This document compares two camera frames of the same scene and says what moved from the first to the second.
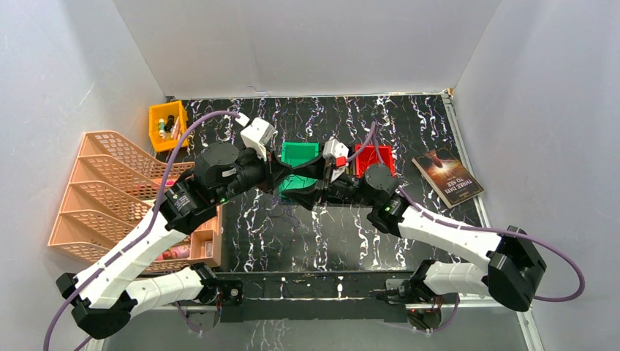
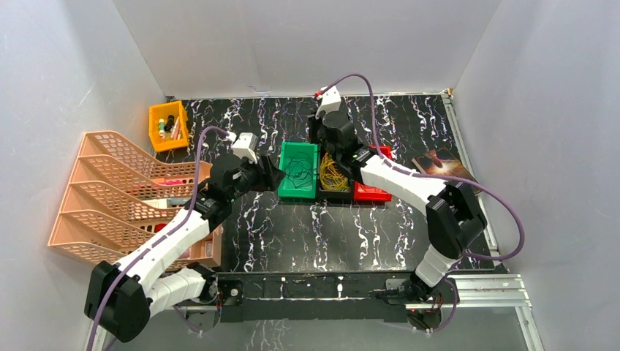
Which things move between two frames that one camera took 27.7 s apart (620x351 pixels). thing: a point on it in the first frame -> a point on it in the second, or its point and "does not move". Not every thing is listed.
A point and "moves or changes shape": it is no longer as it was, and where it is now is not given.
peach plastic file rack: [114, 185] does not move
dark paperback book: [453, 183] does not move
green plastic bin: [293, 154] does not move
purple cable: [284, 210] moves or changes shape
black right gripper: [308, 197] -> [320, 120]
